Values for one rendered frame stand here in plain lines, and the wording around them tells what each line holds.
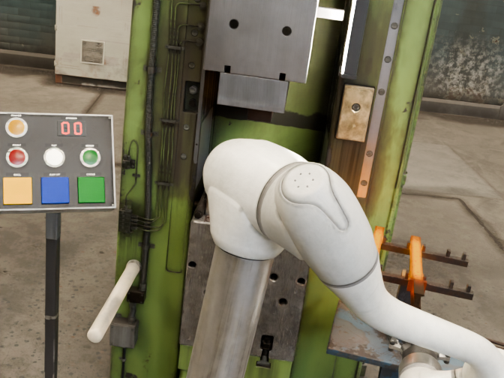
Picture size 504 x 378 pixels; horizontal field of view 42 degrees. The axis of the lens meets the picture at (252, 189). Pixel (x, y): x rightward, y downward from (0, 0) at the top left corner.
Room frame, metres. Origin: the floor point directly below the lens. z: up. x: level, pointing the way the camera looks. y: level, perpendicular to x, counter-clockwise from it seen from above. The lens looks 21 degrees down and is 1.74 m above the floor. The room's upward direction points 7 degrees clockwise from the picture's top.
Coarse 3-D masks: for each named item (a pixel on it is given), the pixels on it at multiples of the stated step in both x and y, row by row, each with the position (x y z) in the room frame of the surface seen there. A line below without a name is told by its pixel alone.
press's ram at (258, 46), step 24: (216, 0) 1.91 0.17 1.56; (240, 0) 1.90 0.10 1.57; (264, 0) 1.90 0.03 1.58; (288, 0) 1.90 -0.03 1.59; (312, 0) 1.89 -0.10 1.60; (216, 24) 1.91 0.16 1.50; (240, 24) 1.90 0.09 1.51; (264, 24) 1.90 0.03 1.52; (288, 24) 1.90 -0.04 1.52; (312, 24) 1.89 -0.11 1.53; (216, 48) 1.91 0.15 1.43; (240, 48) 1.90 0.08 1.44; (264, 48) 1.90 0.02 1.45; (288, 48) 1.90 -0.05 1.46; (240, 72) 1.90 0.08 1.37; (264, 72) 1.90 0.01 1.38; (288, 72) 1.90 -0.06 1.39
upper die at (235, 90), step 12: (228, 72) 1.92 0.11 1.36; (228, 84) 1.90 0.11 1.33; (240, 84) 1.90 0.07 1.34; (252, 84) 1.90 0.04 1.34; (264, 84) 1.90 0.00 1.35; (276, 84) 1.90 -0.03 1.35; (288, 84) 1.94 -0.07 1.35; (228, 96) 1.90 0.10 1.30; (240, 96) 1.90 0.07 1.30; (252, 96) 1.90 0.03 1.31; (264, 96) 1.90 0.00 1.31; (276, 96) 1.90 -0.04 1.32; (252, 108) 1.90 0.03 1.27; (264, 108) 1.90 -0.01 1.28; (276, 108) 1.90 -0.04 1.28
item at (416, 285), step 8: (416, 240) 1.87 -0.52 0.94; (416, 248) 1.80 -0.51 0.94; (416, 256) 1.75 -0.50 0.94; (416, 264) 1.70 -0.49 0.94; (416, 272) 1.64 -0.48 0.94; (416, 280) 1.57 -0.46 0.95; (424, 280) 1.59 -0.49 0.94; (408, 288) 1.58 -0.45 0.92; (416, 288) 1.53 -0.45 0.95; (424, 288) 1.58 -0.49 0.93; (416, 296) 1.50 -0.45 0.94; (416, 304) 1.50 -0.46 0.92
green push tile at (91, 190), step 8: (80, 184) 1.75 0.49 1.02; (88, 184) 1.76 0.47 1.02; (96, 184) 1.77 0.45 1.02; (80, 192) 1.74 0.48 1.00; (88, 192) 1.75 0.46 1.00; (96, 192) 1.76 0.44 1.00; (104, 192) 1.77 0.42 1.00; (80, 200) 1.73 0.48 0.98; (88, 200) 1.74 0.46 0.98; (96, 200) 1.75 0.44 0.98; (104, 200) 1.76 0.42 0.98
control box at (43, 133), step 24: (0, 120) 1.76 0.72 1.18; (24, 120) 1.79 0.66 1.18; (48, 120) 1.81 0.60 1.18; (72, 120) 1.84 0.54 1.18; (96, 120) 1.87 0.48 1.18; (0, 144) 1.73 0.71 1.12; (24, 144) 1.75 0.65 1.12; (48, 144) 1.78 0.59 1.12; (72, 144) 1.81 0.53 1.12; (96, 144) 1.83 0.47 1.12; (0, 168) 1.70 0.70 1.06; (24, 168) 1.72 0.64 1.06; (48, 168) 1.75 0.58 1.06; (72, 168) 1.77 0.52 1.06; (96, 168) 1.80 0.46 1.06; (0, 192) 1.67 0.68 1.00; (72, 192) 1.74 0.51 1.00
